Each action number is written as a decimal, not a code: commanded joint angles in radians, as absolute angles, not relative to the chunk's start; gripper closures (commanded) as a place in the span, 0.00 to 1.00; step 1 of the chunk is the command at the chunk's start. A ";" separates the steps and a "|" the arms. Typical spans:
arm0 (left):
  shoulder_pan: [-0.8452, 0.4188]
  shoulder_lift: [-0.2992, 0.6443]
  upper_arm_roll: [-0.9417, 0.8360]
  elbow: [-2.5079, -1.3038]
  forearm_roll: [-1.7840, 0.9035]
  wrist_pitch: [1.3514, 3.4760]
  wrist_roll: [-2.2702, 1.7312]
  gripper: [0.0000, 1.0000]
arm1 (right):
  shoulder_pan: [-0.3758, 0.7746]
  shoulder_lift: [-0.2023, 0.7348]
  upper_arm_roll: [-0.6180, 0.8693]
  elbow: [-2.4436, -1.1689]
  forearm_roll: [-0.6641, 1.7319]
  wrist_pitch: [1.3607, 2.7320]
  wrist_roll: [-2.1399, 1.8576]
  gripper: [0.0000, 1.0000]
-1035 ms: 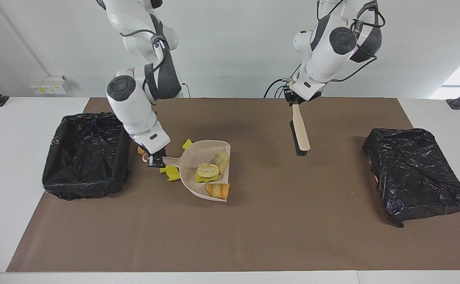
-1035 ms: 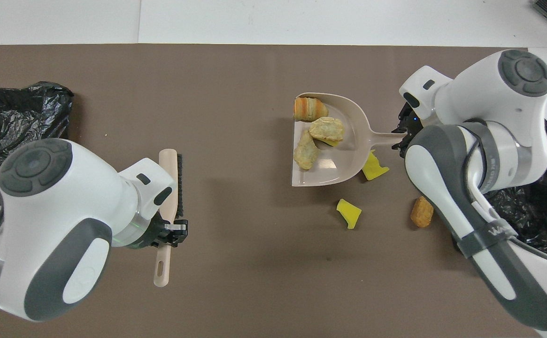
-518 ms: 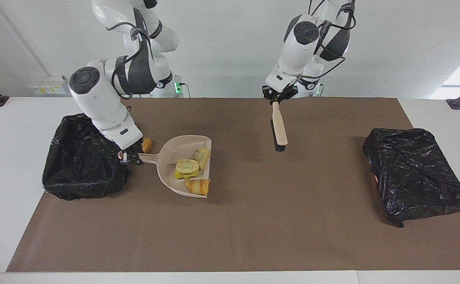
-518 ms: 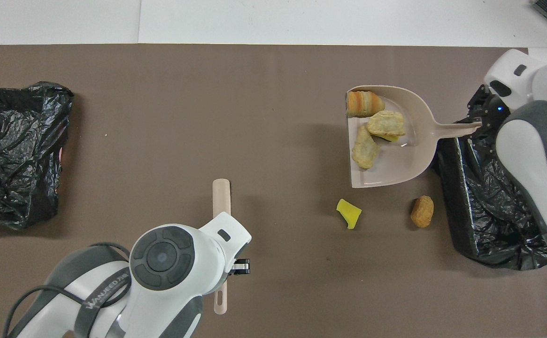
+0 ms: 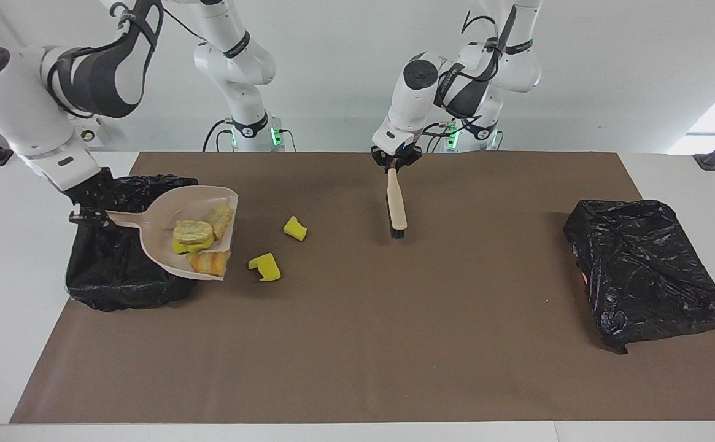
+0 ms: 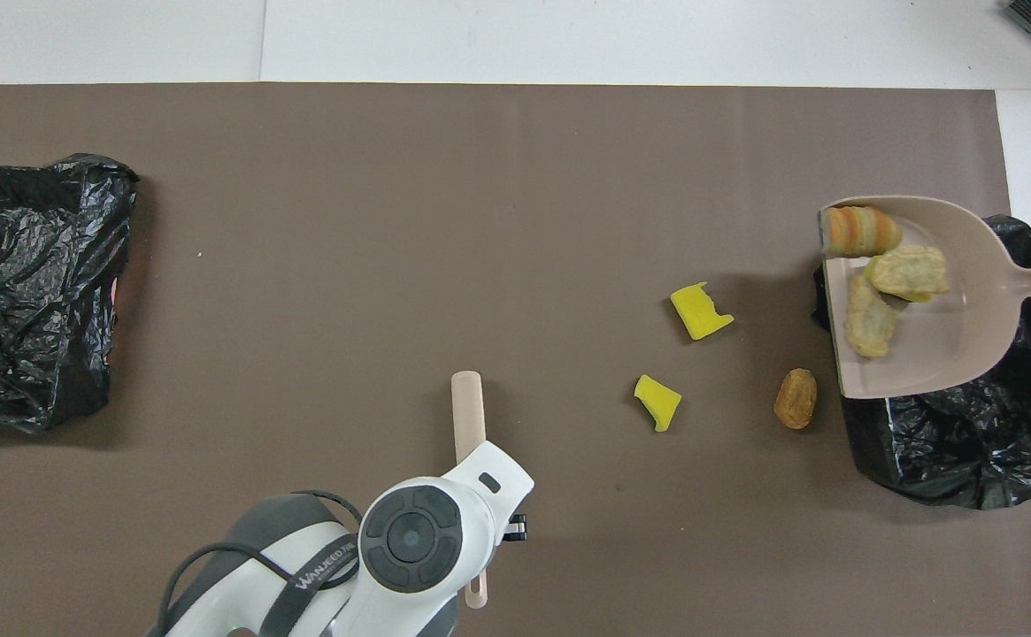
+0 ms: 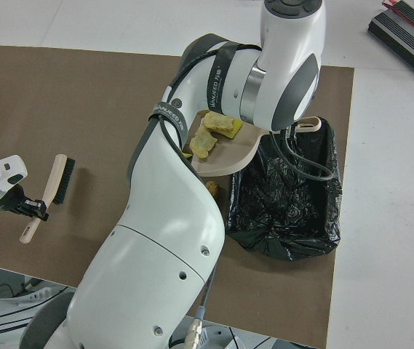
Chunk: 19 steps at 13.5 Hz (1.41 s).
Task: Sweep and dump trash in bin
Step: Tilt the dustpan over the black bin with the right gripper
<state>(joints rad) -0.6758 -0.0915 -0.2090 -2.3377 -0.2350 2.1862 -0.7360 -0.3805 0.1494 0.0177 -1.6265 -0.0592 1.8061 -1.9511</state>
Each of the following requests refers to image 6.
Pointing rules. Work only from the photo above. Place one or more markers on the yellow sponge wedge green edge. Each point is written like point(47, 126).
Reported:
point(659, 400)

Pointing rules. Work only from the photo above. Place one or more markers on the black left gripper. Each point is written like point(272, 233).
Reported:
point(518, 526)

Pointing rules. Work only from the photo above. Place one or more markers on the bin covered by black bag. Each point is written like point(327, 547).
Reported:
point(28, 265)

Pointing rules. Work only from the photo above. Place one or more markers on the open bin black bag liner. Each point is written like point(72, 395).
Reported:
point(949, 442)

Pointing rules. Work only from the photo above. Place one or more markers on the orange striped toy croissant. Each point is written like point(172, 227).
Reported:
point(860, 232)

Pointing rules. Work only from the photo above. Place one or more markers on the brown table mat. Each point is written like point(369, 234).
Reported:
point(303, 354)

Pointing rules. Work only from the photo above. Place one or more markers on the brown toy nugget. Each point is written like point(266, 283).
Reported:
point(796, 398)

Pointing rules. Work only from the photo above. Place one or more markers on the beige hand brush black bristles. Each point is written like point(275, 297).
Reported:
point(468, 416)

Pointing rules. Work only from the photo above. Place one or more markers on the beige plastic dustpan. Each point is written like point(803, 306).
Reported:
point(966, 327)

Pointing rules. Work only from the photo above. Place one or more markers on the notched yellow sponge piece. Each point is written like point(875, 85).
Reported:
point(699, 314)

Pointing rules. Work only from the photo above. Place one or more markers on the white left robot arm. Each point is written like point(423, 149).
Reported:
point(409, 540)

